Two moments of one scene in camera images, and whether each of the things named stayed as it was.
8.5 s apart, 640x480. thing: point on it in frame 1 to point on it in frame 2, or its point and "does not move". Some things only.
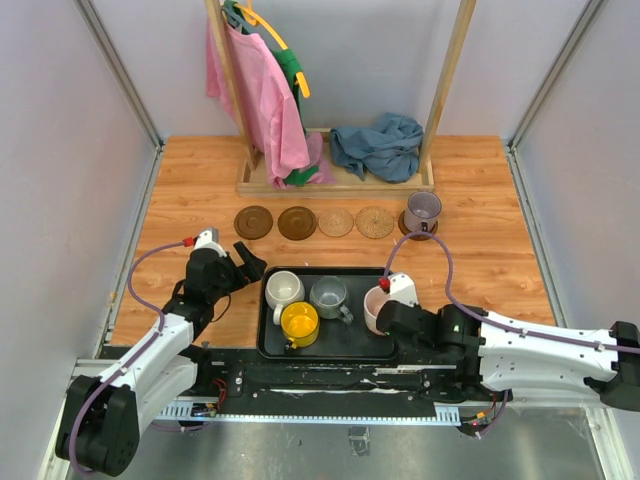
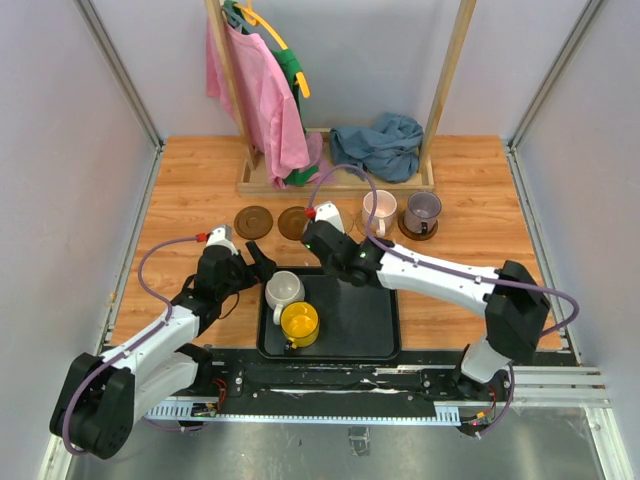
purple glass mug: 422,212 does not move
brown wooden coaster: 297,223 does not move
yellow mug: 300,323 does not move
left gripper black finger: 255,269 to 265,269
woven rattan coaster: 374,222 does not move
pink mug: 374,298 to 385,210
